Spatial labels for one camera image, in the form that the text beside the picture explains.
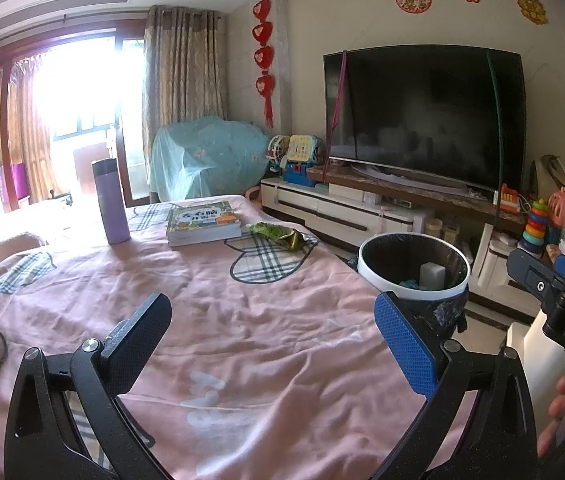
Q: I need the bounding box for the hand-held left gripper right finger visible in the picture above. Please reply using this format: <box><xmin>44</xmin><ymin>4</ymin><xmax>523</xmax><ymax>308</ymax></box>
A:
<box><xmin>374</xmin><ymin>290</ymin><xmax>539</xmax><ymax>480</ymax></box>

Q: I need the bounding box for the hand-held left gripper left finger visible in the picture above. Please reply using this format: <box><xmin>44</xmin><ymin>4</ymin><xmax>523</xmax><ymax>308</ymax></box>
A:
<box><xmin>5</xmin><ymin>291</ymin><xmax>173</xmax><ymax>480</ymax></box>

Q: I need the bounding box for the white bin with black bag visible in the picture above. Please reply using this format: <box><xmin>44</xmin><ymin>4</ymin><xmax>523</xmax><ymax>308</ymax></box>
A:
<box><xmin>357</xmin><ymin>232</ymin><xmax>473</xmax><ymax>333</ymax></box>

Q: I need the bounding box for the person's right hand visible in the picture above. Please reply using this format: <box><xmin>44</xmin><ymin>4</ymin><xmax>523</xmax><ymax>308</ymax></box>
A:
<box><xmin>537</xmin><ymin>366</ymin><xmax>565</xmax><ymax>459</ymax></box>

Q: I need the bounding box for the pink plastic toy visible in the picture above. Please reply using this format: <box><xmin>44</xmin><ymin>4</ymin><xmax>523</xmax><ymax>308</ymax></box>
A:
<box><xmin>547</xmin><ymin>187</ymin><xmax>565</xmax><ymax>231</ymax></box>

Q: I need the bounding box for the white block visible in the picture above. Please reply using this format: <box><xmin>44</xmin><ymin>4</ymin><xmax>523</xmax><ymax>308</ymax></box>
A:
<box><xmin>420</xmin><ymin>261</ymin><xmax>447</xmax><ymax>290</ymax></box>

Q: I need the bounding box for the pink printed blanket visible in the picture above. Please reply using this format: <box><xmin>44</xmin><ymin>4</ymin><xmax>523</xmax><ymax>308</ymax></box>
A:
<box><xmin>0</xmin><ymin>192</ymin><xmax>493</xmax><ymax>480</ymax></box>

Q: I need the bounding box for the illustrated children's book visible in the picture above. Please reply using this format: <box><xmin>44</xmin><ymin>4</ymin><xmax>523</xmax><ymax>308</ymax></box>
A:
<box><xmin>165</xmin><ymin>201</ymin><xmax>242</xmax><ymax>247</ymax></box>

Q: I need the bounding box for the purple thermos bottle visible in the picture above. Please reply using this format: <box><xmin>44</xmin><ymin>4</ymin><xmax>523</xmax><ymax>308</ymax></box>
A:
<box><xmin>91</xmin><ymin>158</ymin><xmax>130</xmax><ymax>246</ymax></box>

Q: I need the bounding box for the green thin pole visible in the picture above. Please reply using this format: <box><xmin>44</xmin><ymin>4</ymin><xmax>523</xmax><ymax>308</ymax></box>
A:
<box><xmin>485</xmin><ymin>50</ymin><xmax>507</xmax><ymax>221</ymax></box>

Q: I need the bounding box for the brown television shelf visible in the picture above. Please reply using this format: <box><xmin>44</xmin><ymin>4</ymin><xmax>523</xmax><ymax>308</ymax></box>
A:
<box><xmin>307</xmin><ymin>166</ymin><xmax>528</xmax><ymax>236</ymax></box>

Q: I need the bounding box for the gold foil wrapper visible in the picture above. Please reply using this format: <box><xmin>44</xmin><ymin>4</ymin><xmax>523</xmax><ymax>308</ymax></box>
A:
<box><xmin>277</xmin><ymin>230</ymin><xmax>319</xmax><ymax>253</ymax></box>

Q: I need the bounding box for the white television cabinet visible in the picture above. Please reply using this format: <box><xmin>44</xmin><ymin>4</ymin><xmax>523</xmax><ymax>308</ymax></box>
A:
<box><xmin>260</xmin><ymin>177</ymin><xmax>528</xmax><ymax>306</ymax></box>

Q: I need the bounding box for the green snack packet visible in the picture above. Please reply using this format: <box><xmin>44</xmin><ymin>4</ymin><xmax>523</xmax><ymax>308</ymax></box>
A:
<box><xmin>246</xmin><ymin>221</ymin><xmax>288</xmax><ymax>240</ymax></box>

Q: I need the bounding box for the black flat television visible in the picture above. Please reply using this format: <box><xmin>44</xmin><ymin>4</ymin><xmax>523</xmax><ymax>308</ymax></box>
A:
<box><xmin>323</xmin><ymin>47</ymin><xmax>526</xmax><ymax>193</ymax></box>

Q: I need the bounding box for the magenta plastic object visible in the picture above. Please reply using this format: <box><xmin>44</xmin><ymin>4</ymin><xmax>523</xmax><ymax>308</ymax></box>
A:
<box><xmin>12</xmin><ymin>162</ymin><xmax>28</xmax><ymax>201</ymax></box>

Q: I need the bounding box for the blue toy cash register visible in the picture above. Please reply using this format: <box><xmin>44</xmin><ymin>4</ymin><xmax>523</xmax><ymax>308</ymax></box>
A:
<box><xmin>282</xmin><ymin>160</ymin><xmax>321</xmax><ymax>187</ymax></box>

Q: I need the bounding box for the teal cloth covered furniture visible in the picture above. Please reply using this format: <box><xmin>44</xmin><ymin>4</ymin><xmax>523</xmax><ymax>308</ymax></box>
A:
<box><xmin>150</xmin><ymin>115</ymin><xmax>273</xmax><ymax>201</ymax></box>

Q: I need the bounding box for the yellow blue panel toy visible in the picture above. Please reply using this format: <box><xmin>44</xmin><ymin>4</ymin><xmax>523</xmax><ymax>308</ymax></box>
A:
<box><xmin>287</xmin><ymin>135</ymin><xmax>323</xmax><ymax>166</ymax></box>

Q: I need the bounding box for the white wheel toy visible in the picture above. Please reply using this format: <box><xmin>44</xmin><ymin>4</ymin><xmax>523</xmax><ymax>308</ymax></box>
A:
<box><xmin>267</xmin><ymin>135</ymin><xmax>291</xmax><ymax>166</ymax></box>

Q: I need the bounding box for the orange sheer curtain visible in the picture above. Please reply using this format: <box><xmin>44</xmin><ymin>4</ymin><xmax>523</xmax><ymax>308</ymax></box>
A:
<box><xmin>10</xmin><ymin>57</ymin><xmax>53</xmax><ymax>206</ymax></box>

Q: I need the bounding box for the pink thin pole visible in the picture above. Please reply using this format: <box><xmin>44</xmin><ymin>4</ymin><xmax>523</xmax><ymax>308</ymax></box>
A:
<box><xmin>329</xmin><ymin>50</ymin><xmax>349</xmax><ymax>161</ymax></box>

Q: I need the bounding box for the beige patterned curtain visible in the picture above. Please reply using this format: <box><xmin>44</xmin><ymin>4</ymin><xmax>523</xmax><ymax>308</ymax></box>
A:
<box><xmin>142</xmin><ymin>5</ymin><xmax>228</xmax><ymax>196</ymax></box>

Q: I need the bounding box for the red heart hanging decoration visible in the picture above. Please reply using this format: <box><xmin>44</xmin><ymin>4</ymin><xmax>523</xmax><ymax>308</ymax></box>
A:
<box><xmin>252</xmin><ymin>0</ymin><xmax>276</xmax><ymax>128</ymax></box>

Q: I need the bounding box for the rainbow stacking ring toy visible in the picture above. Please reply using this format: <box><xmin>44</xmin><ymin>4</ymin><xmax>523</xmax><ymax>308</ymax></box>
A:
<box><xmin>520</xmin><ymin>199</ymin><xmax>552</xmax><ymax>256</ymax></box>

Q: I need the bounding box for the red brown door frame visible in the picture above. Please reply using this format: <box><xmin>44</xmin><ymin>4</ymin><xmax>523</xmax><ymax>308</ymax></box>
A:
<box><xmin>0</xmin><ymin>17</ymin><xmax>148</xmax><ymax>211</ymax></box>

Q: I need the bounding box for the cartoon figures wall sticker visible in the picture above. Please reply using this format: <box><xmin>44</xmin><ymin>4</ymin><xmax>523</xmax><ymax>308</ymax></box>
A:
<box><xmin>515</xmin><ymin>0</ymin><xmax>548</xmax><ymax>25</ymax></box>

